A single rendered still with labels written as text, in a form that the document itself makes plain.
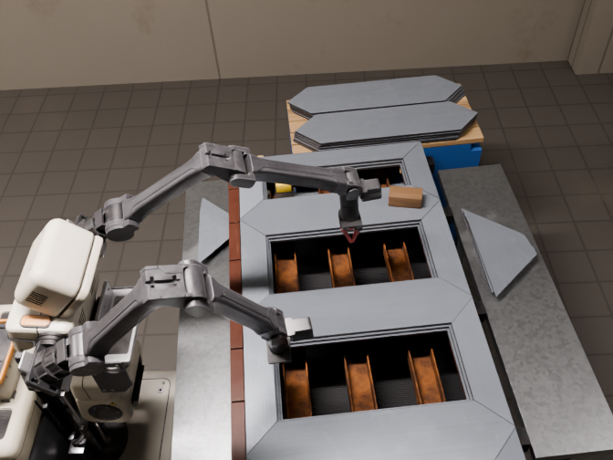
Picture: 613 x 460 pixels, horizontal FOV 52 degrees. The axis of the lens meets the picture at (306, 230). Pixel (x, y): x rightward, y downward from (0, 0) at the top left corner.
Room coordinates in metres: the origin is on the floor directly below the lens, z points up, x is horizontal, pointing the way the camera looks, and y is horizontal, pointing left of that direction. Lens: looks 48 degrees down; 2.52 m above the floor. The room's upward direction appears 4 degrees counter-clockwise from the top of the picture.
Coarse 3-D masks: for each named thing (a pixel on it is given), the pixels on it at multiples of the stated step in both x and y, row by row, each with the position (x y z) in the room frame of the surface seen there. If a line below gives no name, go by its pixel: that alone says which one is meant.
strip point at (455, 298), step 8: (440, 280) 1.26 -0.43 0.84; (448, 288) 1.22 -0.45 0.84; (456, 288) 1.22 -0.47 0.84; (448, 296) 1.19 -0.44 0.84; (456, 296) 1.19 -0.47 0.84; (464, 296) 1.19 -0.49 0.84; (472, 296) 1.18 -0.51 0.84; (448, 304) 1.16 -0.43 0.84; (456, 304) 1.16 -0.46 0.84; (464, 304) 1.15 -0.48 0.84; (456, 312) 1.13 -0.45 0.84
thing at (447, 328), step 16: (384, 160) 1.87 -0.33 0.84; (400, 160) 1.87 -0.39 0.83; (384, 224) 1.53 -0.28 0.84; (400, 224) 1.53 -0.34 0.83; (416, 224) 1.53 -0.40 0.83; (272, 240) 1.51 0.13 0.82; (288, 240) 1.50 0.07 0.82; (272, 272) 1.36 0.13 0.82; (432, 272) 1.31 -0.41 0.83; (272, 288) 1.29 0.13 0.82; (320, 336) 1.08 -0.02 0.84; (336, 336) 1.08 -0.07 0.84; (352, 336) 1.07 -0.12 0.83; (368, 336) 1.07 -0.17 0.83; (384, 336) 1.07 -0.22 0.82; (400, 336) 1.07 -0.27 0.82; (448, 336) 1.06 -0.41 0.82; (464, 384) 0.89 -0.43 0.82; (464, 400) 0.84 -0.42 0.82; (320, 416) 0.82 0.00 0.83
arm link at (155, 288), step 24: (192, 264) 0.85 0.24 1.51; (144, 288) 0.78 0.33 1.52; (168, 288) 0.78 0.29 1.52; (192, 288) 0.79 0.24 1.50; (120, 312) 0.79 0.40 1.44; (144, 312) 0.79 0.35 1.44; (96, 336) 0.80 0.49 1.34; (120, 336) 0.80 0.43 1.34; (72, 360) 0.80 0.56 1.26; (96, 360) 0.79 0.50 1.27
